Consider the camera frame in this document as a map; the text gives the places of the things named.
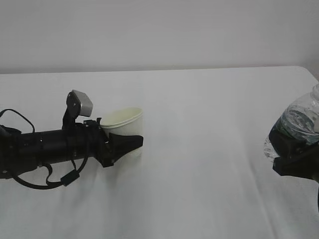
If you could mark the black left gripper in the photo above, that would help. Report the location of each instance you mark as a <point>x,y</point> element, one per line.
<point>106,150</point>

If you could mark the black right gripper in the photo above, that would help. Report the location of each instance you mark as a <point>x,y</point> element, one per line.
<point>296,158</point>

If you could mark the white paper cup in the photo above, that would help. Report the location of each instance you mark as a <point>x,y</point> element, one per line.
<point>126,122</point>

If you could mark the clear green-label water bottle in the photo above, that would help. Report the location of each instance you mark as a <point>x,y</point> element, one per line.
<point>300,120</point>

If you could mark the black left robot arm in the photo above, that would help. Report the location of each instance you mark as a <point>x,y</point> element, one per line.
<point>24,152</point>

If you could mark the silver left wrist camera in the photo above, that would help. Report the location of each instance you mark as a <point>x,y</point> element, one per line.
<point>79,104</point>

